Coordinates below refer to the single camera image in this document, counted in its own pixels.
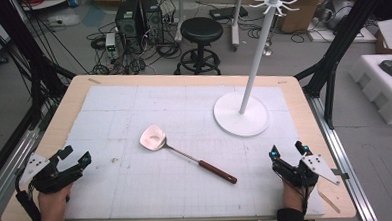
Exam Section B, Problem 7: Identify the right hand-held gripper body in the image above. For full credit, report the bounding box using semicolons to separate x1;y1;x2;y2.
270;152;341;190

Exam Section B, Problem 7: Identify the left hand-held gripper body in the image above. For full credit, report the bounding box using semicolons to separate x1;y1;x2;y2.
17;150;88;196

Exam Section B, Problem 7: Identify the person's left hand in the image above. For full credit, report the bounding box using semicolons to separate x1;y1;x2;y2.
36;182;76;221

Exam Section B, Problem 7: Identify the person's right hand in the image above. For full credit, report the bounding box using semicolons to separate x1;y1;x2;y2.
281;178;311;215

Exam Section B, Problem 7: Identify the white hook stand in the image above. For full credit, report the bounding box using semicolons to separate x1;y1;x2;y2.
207;0;306;140

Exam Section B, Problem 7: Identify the white grid mat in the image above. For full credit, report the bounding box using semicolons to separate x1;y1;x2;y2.
58;75;327;221

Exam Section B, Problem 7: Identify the white foam block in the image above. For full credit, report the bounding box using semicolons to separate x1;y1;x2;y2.
347;53;392;128

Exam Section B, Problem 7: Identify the small grey power box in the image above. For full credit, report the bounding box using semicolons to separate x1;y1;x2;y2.
104;32;117;52

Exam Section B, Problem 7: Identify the cardboard box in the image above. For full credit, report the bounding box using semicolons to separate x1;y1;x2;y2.
274;0;332;35

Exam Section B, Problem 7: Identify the grey bag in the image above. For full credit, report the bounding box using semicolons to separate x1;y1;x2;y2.
314;0;358;32

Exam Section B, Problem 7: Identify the black round stool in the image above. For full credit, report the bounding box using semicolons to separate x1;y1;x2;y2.
171;15;227;78

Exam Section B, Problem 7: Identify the black computer tower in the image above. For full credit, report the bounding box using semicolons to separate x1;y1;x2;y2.
113;0;166;50

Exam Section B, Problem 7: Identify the flat black device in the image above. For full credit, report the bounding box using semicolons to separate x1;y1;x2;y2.
208;4;250;22

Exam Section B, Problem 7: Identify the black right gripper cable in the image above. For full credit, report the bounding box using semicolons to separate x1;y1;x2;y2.
299;185;313;217

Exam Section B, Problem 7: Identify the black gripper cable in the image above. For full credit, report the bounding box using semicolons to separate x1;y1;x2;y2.
299;185;313;217
13;166;43;221

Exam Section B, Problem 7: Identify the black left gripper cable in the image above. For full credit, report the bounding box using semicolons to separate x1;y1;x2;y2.
13;166;43;221

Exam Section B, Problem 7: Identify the aluminium rail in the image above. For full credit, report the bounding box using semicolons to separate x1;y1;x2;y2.
0;128;44;217
304;91;379;221

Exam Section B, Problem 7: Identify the metal spatula with wooden handle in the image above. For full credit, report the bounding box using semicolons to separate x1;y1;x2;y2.
139;121;238;189

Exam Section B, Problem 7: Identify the black frame strut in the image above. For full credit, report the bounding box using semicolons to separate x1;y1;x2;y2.
290;0;392;131
0;0;79;123

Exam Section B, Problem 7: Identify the white rolling stand post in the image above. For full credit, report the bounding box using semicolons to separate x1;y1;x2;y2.
228;0;249;53

